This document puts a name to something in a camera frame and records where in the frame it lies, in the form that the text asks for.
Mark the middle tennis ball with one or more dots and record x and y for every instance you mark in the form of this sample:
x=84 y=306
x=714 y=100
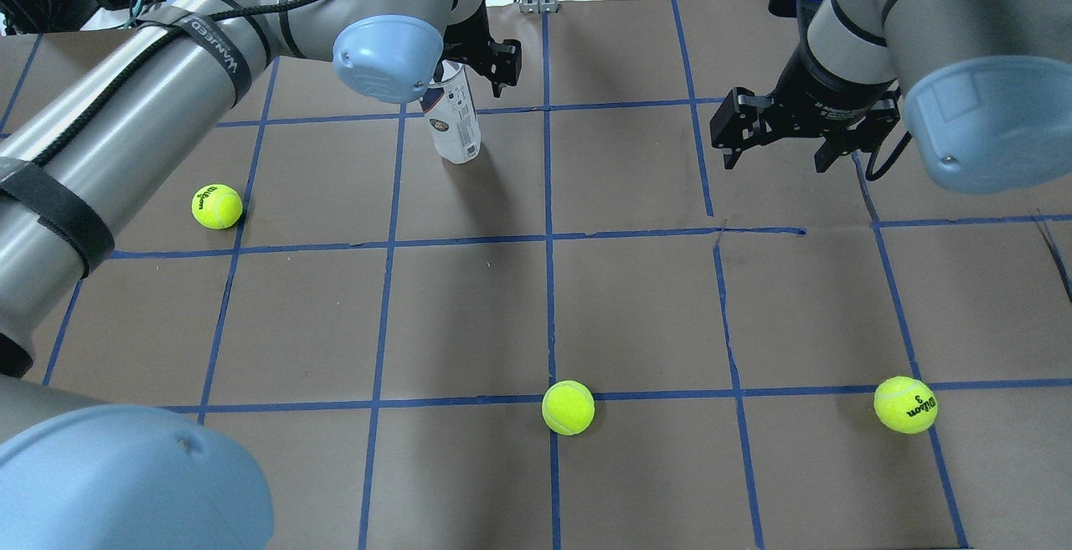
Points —
x=568 y=408

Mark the tennis ball near base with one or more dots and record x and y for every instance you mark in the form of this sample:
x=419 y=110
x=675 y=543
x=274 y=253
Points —
x=905 y=405

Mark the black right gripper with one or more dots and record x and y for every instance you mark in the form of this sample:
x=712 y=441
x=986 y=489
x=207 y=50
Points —
x=819 y=91

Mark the front left tennis ball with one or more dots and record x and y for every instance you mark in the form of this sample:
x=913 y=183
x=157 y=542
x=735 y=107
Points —
x=217 y=206

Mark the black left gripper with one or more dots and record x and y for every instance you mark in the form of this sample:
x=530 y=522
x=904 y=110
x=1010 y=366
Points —
x=478 y=41

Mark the clear tennis ball can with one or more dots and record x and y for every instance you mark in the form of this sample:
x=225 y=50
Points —
x=450 y=114

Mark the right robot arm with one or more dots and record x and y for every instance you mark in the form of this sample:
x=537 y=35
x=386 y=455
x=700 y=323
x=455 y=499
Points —
x=980 y=86

